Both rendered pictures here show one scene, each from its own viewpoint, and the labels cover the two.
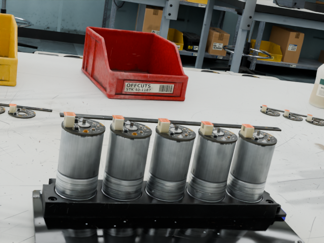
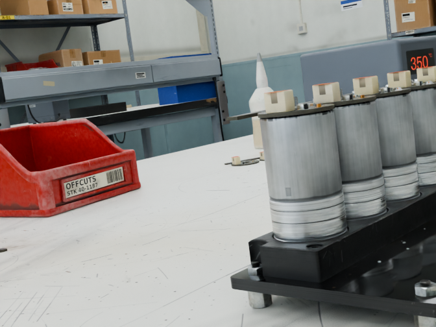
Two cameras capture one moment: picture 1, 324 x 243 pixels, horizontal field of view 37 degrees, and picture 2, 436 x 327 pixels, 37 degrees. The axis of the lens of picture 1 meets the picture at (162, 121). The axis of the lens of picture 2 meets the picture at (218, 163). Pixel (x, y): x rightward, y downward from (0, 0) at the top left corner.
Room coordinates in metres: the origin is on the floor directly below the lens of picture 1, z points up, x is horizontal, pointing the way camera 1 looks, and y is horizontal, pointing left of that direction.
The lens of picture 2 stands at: (0.08, 0.17, 0.82)
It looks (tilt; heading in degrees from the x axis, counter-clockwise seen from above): 7 degrees down; 331
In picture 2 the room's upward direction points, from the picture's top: 8 degrees counter-clockwise
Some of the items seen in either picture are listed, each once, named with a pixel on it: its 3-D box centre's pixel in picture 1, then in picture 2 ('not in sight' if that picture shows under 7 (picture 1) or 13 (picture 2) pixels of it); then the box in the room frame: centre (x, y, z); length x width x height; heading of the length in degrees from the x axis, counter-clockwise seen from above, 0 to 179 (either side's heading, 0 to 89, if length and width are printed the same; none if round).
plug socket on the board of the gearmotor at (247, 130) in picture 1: (248, 130); (428, 74); (0.29, -0.06, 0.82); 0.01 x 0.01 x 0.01; 19
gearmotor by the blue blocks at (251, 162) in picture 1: (249, 170); not in sight; (0.30, -0.06, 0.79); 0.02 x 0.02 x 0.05
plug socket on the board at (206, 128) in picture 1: (207, 128); (399, 79); (0.28, -0.03, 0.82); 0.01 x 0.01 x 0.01; 19
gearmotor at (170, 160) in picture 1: (168, 168); (383, 154); (0.28, -0.01, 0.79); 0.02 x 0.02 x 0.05
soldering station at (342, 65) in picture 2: not in sight; (379, 83); (0.70, -0.41, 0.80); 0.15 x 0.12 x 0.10; 9
